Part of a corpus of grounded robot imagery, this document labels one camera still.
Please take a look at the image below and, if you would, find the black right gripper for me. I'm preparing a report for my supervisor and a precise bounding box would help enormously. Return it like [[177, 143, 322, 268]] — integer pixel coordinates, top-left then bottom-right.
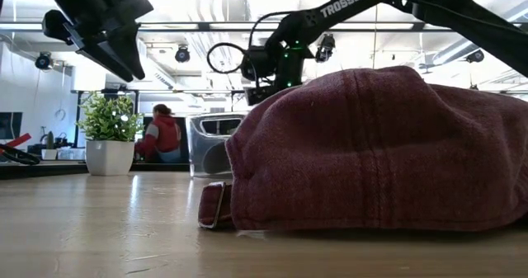
[[245, 83, 290, 106]]

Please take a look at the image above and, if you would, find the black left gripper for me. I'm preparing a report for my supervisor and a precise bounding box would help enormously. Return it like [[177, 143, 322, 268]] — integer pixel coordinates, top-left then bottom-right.
[[37, 0, 154, 83]]

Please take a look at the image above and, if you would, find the maroon baseball cap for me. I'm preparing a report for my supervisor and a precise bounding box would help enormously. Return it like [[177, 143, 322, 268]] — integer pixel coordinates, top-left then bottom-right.
[[197, 65, 528, 233]]

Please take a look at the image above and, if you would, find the black ceiling spotlight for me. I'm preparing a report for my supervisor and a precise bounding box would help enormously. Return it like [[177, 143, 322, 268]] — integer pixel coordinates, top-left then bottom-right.
[[35, 51, 54, 71], [465, 49, 486, 64], [315, 33, 337, 64], [174, 45, 191, 64]]

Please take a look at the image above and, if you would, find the black overhead light bar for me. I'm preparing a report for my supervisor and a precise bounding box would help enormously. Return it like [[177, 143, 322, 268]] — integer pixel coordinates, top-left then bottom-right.
[[0, 21, 528, 34]]

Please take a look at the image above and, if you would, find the clear plastic bin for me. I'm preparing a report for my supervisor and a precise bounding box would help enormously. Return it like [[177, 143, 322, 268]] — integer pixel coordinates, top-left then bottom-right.
[[186, 111, 248, 179]]

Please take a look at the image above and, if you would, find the person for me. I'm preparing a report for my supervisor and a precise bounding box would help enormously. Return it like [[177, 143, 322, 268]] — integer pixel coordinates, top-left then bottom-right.
[[134, 103, 183, 163]]

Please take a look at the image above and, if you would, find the green plant in white pot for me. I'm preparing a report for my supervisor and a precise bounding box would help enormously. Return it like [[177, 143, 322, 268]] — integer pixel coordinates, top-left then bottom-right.
[[76, 90, 145, 177]]

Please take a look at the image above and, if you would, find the small cactus in white pot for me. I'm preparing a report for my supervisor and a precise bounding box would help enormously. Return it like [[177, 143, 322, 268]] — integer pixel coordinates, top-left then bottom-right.
[[40, 130, 59, 162]]

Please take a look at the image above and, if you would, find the black monitor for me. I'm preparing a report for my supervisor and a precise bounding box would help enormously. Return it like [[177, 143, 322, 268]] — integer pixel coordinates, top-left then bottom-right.
[[0, 111, 24, 141]]

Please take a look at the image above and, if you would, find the red bar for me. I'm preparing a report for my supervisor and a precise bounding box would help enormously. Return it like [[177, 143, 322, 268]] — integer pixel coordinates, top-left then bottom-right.
[[0, 132, 32, 149]]

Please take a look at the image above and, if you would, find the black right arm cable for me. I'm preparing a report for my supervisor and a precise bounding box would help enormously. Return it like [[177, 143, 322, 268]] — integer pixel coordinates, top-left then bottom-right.
[[205, 10, 296, 76]]

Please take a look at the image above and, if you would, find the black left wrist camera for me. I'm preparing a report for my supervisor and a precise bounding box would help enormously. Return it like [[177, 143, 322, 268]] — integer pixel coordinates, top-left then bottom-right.
[[41, 8, 74, 43]]

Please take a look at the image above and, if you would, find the black aluminium table frame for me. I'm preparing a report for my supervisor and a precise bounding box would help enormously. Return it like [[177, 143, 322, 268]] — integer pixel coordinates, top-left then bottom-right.
[[0, 161, 191, 181]]

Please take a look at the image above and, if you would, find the black strap loop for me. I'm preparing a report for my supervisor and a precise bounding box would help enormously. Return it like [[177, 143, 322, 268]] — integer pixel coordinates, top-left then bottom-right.
[[0, 144, 41, 166]]

